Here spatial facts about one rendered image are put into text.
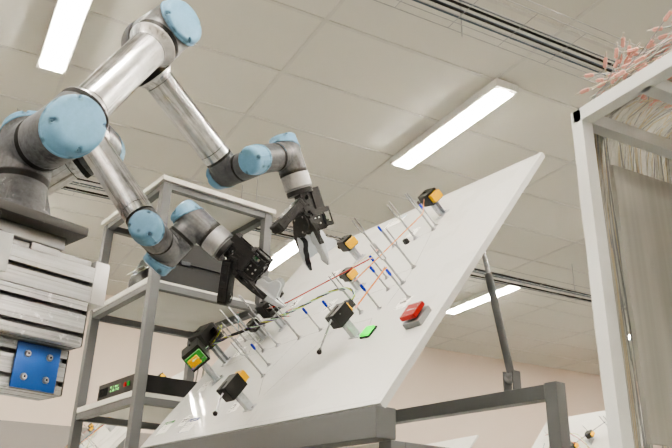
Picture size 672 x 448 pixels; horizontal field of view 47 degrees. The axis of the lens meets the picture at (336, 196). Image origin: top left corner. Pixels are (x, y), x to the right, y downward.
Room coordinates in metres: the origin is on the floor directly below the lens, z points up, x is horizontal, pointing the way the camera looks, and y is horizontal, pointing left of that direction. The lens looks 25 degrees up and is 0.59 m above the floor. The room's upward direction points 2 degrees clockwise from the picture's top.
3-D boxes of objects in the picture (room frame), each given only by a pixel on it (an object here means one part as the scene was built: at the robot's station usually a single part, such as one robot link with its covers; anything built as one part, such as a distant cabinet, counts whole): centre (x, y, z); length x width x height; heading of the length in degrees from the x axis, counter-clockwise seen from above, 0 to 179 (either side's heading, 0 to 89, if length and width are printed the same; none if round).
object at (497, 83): (4.62, -0.77, 3.26); 1.27 x 0.17 x 0.07; 27
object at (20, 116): (1.41, 0.64, 1.33); 0.13 x 0.12 x 0.14; 49
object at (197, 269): (2.85, 0.61, 1.56); 0.30 x 0.23 x 0.19; 128
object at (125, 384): (2.88, 0.64, 1.09); 0.35 x 0.33 x 0.07; 37
